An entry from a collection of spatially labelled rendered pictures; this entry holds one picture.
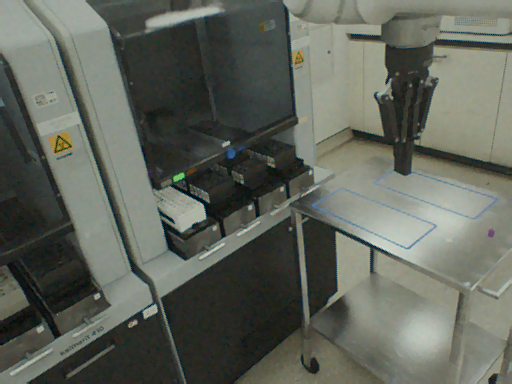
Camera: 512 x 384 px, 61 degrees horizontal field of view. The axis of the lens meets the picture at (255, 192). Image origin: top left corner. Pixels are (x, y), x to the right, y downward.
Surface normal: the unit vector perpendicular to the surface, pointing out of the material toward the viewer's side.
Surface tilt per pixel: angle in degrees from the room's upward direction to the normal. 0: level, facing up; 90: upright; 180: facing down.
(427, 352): 0
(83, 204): 90
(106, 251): 90
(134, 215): 90
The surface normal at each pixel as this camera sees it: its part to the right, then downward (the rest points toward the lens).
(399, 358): -0.12, -0.86
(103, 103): 0.67, 0.30
